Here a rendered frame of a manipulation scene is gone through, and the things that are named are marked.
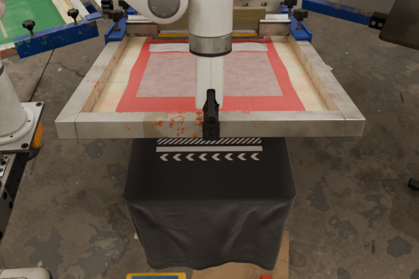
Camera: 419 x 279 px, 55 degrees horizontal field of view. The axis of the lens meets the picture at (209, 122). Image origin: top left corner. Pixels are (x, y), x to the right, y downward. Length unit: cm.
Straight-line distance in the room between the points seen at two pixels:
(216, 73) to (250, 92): 28
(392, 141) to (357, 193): 50
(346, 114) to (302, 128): 9
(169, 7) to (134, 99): 37
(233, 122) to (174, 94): 23
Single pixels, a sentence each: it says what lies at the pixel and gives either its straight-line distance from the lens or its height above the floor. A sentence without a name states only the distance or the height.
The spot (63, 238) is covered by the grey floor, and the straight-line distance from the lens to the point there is 218.
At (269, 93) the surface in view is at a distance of 95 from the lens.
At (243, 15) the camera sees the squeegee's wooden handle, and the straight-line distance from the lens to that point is 128.
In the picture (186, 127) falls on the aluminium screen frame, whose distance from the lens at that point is 75.
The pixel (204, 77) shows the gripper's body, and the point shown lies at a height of 138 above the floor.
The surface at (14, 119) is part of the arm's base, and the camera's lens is 99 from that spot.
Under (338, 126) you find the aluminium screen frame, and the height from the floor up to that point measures 126.
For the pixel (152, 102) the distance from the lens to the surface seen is 90.
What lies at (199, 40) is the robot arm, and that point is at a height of 144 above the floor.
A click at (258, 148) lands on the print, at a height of 95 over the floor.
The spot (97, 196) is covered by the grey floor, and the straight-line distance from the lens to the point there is 227.
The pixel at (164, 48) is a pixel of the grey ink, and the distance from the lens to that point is 123.
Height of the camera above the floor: 180
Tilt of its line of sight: 45 degrees down
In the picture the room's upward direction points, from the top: straight up
